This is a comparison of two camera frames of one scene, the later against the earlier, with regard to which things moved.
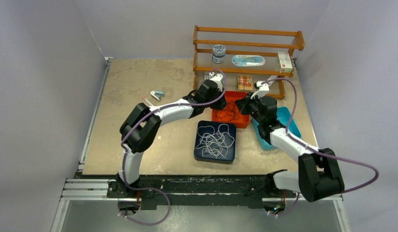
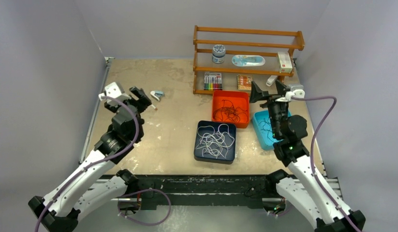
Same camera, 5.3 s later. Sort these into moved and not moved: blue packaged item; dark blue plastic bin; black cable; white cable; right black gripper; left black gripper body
Moved: right black gripper; left black gripper body
Not moved: white cable; dark blue plastic bin; blue packaged item; black cable
